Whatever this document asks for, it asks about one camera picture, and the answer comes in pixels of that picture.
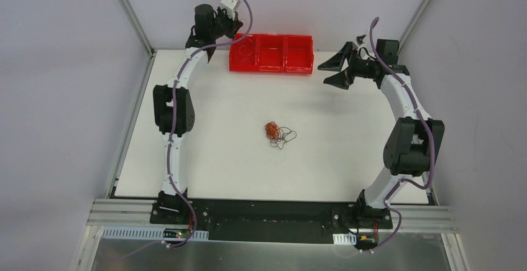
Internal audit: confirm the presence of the pink thin cable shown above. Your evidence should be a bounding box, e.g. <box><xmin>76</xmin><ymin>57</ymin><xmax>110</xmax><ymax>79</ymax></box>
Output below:
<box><xmin>232</xmin><ymin>38</ymin><xmax>257</xmax><ymax>62</ymax></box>

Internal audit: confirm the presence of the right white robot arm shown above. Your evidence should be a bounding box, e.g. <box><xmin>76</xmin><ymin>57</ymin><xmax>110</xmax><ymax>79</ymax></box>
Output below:
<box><xmin>318</xmin><ymin>37</ymin><xmax>445</xmax><ymax>227</ymax></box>

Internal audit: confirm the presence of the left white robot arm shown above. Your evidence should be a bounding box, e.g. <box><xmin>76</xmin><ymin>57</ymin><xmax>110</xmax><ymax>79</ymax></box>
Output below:
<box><xmin>152</xmin><ymin>4</ymin><xmax>243</xmax><ymax>224</ymax></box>

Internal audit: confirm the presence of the red three-compartment bin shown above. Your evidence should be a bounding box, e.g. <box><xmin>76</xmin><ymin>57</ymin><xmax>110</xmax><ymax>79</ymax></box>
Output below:
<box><xmin>229</xmin><ymin>34</ymin><xmax>314</xmax><ymax>75</ymax></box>

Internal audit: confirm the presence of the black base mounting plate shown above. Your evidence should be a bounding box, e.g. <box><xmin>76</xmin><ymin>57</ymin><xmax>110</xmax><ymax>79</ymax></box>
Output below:
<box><xmin>149</xmin><ymin>195</ymin><xmax>393</xmax><ymax>244</ymax></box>

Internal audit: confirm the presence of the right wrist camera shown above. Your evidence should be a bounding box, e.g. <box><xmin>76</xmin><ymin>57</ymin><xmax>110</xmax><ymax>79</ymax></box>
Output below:
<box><xmin>354</xmin><ymin>34</ymin><xmax>369</xmax><ymax>51</ymax></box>

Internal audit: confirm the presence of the dark brown tangled cable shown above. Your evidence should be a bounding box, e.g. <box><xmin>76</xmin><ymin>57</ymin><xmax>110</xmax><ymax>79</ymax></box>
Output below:
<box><xmin>268</xmin><ymin>126</ymin><xmax>298</xmax><ymax>151</ymax></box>

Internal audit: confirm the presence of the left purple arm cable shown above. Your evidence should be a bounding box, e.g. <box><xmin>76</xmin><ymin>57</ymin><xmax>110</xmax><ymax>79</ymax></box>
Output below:
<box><xmin>162</xmin><ymin>0</ymin><xmax>254</xmax><ymax>249</ymax></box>

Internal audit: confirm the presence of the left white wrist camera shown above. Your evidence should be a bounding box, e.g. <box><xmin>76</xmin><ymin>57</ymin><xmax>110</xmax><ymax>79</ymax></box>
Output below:
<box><xmin>219</xmin><ymin>0</ymin><xmax>240</xmax><ymax>21</ymax></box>

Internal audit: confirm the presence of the right slotted cable duct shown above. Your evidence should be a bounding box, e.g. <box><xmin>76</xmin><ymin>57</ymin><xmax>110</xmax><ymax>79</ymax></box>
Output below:
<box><xmin>332</xmin><ymin>233</ymin><xmax>357</xmax><ymax>246</ymax></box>

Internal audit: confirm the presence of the slotted cable duct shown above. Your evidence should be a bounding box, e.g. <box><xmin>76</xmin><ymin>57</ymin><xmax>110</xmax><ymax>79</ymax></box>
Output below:
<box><xmin>101</xmin><ymin>226</ymin><xmax>191</xmax><ymax>242</ymax></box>
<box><xmin>332</xmin><ymin>233</ymin><xmax>357</xmax><ymax>246</ymax></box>

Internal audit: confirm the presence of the left slotted cable duct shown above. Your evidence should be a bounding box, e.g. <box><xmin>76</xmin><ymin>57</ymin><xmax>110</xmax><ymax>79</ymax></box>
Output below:
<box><xmin>101</xmin><ymin>226</ymin><xmax>191</xmax><ymax>242</ymax></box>

